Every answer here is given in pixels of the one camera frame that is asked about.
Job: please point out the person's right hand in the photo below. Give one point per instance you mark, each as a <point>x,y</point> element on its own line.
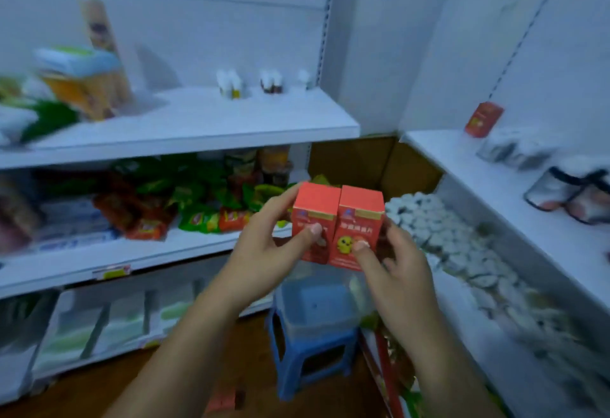
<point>405,294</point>

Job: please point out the person's left hand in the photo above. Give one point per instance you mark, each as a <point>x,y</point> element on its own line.
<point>259,260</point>

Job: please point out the clear plastic bin of bottles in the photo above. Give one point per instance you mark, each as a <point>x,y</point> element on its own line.
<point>324,308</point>

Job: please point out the red carton box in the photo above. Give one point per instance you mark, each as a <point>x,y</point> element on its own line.
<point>483,120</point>
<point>317,203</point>
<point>360,213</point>

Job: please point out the silver label bottle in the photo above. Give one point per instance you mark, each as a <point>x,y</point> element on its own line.
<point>498,148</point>
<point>531,153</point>

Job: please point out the small brown vials group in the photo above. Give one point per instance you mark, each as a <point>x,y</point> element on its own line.
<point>278,83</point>
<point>266,83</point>

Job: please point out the person's left forearm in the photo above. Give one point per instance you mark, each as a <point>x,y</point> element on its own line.
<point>176,365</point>

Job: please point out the orange tissue box pack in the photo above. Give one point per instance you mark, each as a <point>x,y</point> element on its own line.
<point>81,96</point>

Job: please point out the pile of mixed packets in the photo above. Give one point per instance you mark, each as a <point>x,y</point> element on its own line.
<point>395,375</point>

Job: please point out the green instant noodle cup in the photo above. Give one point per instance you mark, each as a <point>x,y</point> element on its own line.
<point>240,165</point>

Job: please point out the orange instant noodle cup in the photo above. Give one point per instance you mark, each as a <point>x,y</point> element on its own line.
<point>274,163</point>

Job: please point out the pile of snack bags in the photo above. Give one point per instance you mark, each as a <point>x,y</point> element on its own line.
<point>157,213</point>

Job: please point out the blue plastic stool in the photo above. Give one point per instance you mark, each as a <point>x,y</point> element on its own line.
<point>290,375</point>

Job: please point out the small yellow price tag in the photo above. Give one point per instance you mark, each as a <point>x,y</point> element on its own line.
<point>151,344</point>

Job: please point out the red yellow price tag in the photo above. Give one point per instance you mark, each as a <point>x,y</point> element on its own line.
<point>112,272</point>

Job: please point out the row of pale flat packs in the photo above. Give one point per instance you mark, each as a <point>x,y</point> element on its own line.
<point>119,327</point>

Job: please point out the blue tissue packs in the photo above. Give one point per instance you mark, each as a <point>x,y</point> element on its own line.
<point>76,224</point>

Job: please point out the dark green pack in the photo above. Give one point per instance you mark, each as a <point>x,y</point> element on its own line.
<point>19,315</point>

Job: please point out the pink packs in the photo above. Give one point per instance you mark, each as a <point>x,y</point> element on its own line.
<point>16,215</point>

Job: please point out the beige paper cup tube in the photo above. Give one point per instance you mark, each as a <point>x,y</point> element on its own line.
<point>105,46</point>

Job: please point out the blue green wipes pack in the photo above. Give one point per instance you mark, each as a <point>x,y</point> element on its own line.
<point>76,60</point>

